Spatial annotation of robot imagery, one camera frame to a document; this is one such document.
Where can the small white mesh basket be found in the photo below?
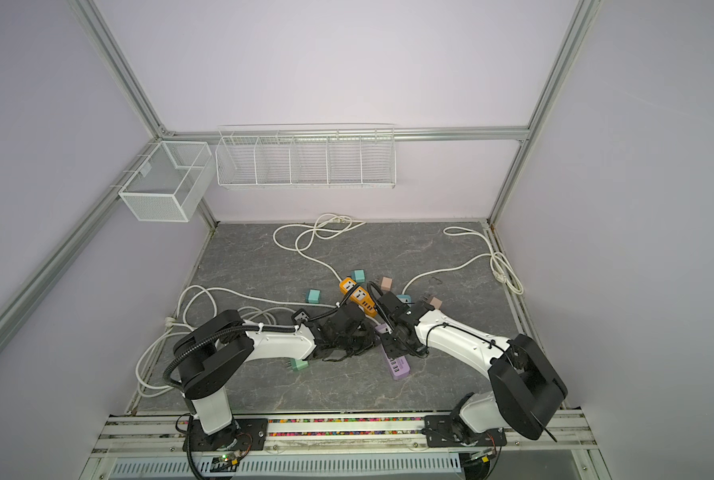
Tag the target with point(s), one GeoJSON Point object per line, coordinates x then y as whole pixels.
{"type": "Point", "coordinates": [170, 182]}

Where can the teal charger plug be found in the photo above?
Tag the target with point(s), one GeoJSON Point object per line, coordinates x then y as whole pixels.
{"type": "Point", "coordinates": [313, 296]}
{"type": "Point", "coordinates": [359, 276]}

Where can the pink plug purple strip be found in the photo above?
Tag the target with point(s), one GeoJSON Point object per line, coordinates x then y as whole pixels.
{"type": "Point", "coordinates": [386, 283]}

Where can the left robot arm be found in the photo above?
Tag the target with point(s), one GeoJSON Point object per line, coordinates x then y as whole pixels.
{"type": "Point", "coordinates": [206, 359]}

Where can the orange power strip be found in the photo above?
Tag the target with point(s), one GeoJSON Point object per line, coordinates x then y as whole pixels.
{"type": "Point", "coordinates": [359, 296]}

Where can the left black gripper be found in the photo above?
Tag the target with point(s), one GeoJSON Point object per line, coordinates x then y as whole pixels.
{"type": "Point", "coordinates": [370, 339]}

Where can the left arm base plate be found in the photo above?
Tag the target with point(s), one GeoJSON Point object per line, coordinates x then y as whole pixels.
{"type": "Point", "coordinates": [248, 433]}

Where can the purple power strip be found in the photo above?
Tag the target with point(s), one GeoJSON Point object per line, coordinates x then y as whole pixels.
{"type": "Point", "coordinates": [398, 367]}

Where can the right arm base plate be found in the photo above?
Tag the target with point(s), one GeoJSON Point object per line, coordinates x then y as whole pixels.
{"type": "Point", "coordinates": [445, 431]}

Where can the white slotted cable duct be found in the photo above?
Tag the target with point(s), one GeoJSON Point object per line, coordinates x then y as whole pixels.
{"type": "Point", "coordinates": [293, 466]}

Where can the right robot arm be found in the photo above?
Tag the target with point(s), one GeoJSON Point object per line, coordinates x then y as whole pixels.
{"type": "Point", "coordinates": [525, 389]}

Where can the green USB charger plug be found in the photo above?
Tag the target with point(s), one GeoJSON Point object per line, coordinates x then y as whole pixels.
{"type": "Point", "coordinates": [298, 365]}

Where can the long white wire basket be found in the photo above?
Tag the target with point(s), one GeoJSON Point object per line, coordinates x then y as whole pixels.
{"type": "Point", "coordinates": [359, 155]}

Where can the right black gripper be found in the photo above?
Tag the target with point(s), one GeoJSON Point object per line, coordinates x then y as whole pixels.
{"type": "Point", "coordinates": [390, 349]}

